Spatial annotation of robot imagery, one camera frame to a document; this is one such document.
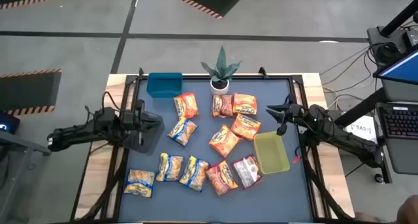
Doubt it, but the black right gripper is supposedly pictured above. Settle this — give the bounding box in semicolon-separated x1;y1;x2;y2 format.
265;93;310;136

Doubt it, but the red roast beef ramen pack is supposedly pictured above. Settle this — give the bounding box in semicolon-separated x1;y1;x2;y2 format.
232;153;264;190

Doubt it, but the white paper sheet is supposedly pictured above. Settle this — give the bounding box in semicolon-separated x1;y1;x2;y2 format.
344;115;379;145

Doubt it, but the orange chicken ramen pack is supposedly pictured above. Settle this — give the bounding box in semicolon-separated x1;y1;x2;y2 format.
172;92;200;120
208;124;242;159
231;113;262;142
232;93;258;116

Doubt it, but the grey metal desk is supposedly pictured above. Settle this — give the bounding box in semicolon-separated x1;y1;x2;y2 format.
0;129;54;224

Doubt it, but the grey translucent plastic bin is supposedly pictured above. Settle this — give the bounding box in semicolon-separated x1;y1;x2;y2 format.
123;110;165;155

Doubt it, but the snake plant in white pot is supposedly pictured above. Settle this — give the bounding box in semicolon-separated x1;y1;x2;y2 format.
200;46;242;95

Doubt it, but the grey floor cable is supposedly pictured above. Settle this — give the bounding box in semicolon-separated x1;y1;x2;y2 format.
319;46;370;76

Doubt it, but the yellow-green plastic bin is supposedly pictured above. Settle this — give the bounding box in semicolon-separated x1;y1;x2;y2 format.
253;131;291;176

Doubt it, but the black diagonal beam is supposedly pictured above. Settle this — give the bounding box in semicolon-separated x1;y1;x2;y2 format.
333;86;389;127

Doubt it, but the person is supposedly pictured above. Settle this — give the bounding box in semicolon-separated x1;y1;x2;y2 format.
354;193;418;224

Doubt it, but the black computer with blue light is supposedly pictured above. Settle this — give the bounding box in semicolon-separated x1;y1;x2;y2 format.
0;110;21;135

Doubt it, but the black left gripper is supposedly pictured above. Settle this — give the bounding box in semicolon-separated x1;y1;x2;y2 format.
120;99;163;146

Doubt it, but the grey-blue table mat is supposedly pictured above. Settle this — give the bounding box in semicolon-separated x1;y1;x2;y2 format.
118;78;315;223

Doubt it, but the black stand pole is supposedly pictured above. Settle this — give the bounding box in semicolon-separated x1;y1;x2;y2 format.
379;0;418;38

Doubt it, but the teal plastic bin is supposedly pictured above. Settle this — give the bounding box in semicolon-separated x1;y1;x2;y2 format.
146;72;184;99

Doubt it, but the black keyboard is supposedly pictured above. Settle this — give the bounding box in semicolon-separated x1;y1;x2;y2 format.
378;104;418;140

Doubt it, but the blue-screen monitor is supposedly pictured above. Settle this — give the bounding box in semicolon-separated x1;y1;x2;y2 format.
373;46;418;86

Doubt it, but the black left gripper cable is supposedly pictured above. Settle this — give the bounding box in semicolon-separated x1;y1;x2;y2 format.
84;91;122;121

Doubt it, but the blue soy sauce ramen pack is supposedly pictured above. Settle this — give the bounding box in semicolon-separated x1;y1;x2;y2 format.
178;155;210;193
123;168;156;199
155;152;184;183
167;116;199;148

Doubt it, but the grey equipment box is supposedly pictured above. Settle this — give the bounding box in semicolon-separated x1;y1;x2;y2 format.
366;25;418;65

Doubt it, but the red-orange beef ramen pack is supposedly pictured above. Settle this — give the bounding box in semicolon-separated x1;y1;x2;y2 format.
211;93;234;118
205;159;239;198

